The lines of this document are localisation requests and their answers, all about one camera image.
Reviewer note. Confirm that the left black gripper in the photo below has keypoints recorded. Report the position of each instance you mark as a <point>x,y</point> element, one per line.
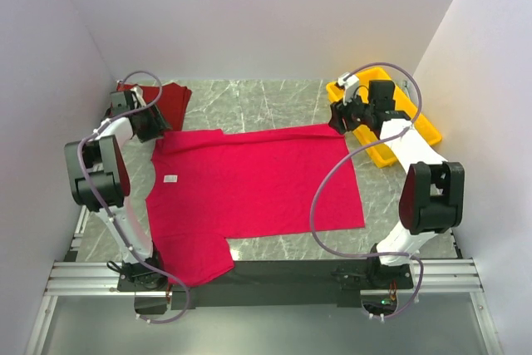
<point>158,124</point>

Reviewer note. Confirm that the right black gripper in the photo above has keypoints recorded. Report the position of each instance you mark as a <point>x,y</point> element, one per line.
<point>339,110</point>

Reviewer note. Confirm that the yellow plastic tray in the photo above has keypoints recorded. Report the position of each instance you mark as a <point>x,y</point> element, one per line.
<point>399,132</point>

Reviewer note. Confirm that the pink t-shirt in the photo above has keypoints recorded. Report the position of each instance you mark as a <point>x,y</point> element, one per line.
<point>211,186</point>

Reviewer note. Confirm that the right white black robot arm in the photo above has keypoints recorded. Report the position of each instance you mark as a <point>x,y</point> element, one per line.
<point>431,201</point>

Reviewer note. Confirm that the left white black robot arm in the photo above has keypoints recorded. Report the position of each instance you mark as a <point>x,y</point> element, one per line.
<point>99,181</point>

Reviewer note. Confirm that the folded dark red t-shirt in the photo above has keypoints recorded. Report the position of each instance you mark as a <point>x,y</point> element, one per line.
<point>172,104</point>

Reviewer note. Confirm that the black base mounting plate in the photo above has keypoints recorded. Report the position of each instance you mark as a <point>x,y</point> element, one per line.
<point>304,282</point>

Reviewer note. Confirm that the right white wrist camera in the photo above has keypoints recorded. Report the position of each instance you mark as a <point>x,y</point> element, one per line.
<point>348,80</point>

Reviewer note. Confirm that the aluminium frame rail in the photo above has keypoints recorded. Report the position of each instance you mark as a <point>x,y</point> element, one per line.
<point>450,276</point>

